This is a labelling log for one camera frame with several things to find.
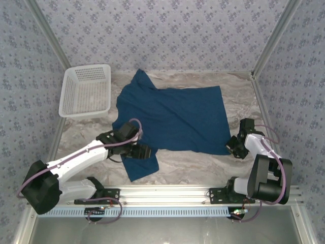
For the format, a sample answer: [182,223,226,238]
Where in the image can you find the aluminium frame leg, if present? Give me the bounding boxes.
[290,205,319,244]
[14,212,39,244]

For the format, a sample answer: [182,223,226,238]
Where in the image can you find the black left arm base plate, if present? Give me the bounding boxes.
[74,188,120,205]

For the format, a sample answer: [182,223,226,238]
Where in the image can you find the blue t-shirt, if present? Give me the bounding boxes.
[111,68,232,182]

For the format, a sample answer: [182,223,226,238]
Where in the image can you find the white perforated plastic basket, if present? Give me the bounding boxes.
[58,63,112,119]

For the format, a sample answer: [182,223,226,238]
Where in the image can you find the grey metal panel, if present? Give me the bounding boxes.
[32,206,303,244]

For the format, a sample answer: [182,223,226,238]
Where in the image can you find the aluminium mounting rail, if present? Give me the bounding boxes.
[58,185,304,206]

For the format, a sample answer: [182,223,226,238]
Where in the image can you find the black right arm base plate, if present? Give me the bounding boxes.
[208,188,256,205]

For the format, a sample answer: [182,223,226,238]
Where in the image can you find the white slotted cable duct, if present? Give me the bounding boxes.
[48,208,233,218]

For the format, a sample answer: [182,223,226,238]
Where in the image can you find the aluminium frame post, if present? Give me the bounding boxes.
[250,0,303,77]
[24,0,71,69]

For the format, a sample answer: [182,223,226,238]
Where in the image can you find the small black controller board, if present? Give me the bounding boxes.
[84,207,106,221]
[229,207,249,221]

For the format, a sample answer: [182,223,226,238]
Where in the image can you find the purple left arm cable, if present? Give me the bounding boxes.
[16,118,143,225]

